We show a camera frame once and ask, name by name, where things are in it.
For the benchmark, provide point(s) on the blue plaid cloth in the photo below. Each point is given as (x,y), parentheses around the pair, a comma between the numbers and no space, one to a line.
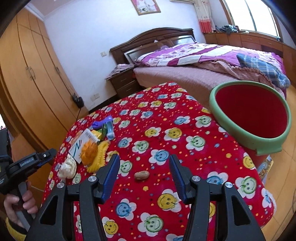
(263,67)

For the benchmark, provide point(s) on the printed cardboard box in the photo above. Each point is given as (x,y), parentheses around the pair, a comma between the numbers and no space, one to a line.
(264,166)

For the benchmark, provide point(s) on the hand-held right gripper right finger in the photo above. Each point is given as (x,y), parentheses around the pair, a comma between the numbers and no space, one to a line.
(179,178)

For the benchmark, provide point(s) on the orange peel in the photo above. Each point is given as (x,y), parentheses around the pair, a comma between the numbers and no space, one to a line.
(89,153)

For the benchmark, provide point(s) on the dark wooden nightstand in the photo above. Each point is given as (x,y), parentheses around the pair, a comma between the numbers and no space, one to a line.
(122,83)

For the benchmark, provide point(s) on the wall light switch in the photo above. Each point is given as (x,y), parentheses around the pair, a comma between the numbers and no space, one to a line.
(103,54)

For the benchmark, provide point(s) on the black hanging bag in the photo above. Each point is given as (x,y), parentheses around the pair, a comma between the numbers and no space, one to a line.
(78,100)

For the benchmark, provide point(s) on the purple plastic toy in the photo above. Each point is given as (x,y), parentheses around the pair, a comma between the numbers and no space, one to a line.
(101,122)

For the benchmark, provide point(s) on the dark wooden headboard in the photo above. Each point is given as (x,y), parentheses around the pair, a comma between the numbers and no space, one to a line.
(143,41)

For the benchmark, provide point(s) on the framed wall photo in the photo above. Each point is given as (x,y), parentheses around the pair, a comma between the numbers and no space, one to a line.
(145,7)

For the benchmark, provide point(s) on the red bin with green rim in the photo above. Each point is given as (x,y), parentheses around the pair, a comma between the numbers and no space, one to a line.
(249,111)

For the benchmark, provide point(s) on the purple floral quilt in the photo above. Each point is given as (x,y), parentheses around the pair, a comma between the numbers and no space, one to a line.
(185,53)

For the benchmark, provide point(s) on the wall socket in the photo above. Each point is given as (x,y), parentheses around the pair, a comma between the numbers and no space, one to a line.
(94,96)

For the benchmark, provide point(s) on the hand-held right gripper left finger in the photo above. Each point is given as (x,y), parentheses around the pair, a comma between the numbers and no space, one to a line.
(111,178)

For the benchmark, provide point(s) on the person's left hand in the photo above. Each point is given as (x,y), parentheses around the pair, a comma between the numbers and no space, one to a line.
(29,201)

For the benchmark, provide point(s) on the window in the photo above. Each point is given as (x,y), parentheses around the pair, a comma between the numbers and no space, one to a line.
(254,16)

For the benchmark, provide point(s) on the bed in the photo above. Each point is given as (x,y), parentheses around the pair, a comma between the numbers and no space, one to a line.
(173,74)

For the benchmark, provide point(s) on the wall air conditioner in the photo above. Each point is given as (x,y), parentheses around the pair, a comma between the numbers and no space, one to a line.
(186,1)

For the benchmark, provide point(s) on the pink ruffled blanket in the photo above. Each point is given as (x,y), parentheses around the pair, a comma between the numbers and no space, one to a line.
(222,67)

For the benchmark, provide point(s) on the wooden window cabinet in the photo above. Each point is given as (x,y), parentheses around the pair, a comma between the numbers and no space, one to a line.
(249,40)

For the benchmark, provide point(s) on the yellow ridged peel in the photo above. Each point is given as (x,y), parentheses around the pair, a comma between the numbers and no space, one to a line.
(100,155)

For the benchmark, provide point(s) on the white box with blue zigzag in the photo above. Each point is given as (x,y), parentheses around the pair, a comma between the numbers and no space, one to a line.
(77,147)

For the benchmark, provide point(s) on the green plastic piece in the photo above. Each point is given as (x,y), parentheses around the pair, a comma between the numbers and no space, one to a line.
(104,131)

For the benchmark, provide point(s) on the wooden wardrobe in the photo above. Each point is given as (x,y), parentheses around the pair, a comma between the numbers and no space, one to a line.
(27,92)

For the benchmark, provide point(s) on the white and red curtain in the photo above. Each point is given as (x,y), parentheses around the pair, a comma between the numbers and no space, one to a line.
(205,18)

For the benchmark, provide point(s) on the pink floral cloth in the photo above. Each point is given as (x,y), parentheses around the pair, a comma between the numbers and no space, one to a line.
(119,70)

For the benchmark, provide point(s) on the red smiley flower blanket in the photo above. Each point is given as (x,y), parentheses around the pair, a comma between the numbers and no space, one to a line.
(161,120)

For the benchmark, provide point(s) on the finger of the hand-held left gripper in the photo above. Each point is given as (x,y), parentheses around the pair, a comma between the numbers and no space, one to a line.
(46,155)

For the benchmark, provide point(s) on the blue plastic piece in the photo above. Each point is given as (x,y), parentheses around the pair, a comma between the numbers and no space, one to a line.
(111,131)

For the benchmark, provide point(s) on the peanut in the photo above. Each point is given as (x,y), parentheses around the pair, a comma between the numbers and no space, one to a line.
(141,175)

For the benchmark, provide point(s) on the pile of clothes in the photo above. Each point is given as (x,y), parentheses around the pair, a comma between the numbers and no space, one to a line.
(227,29)

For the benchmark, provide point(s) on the person's left forearm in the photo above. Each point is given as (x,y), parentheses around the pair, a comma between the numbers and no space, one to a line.
(13,231)

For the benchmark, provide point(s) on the white tissue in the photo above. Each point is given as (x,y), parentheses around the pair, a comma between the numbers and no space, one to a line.
(67,168)

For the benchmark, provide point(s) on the yellow wrapper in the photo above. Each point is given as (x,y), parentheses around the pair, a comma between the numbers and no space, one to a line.
(96,134)

